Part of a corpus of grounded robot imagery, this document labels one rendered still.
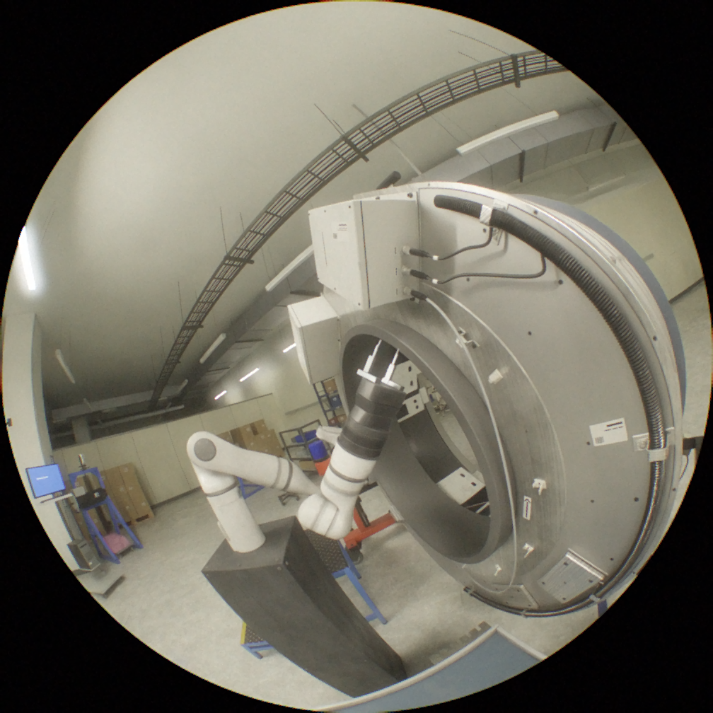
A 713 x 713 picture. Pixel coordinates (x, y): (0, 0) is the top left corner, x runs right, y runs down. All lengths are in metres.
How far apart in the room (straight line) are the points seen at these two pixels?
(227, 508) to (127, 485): 6.20
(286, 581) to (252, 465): 0.30
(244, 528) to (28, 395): 4.69
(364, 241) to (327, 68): 2.73
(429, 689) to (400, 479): 0.89
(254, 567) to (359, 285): 0.62
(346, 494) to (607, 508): 0.41
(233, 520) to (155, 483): 7.28
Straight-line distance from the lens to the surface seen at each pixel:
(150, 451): 7.88
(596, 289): 0.26
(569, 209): 0.75
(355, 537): 2.09
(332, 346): 1.01
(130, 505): 6.85
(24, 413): 5.05
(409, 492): 1.13
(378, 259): 0.39
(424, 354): 0.44
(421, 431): 1.37
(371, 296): 0.40
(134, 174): 3.30
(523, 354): 0.34
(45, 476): 3.72
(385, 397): 0.36
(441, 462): 1.36
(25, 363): 5.24
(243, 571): 0.65
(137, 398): 10.27
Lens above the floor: 1.41
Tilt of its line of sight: 6 degrees up
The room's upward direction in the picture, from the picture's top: 22 degrees counter-clockwise
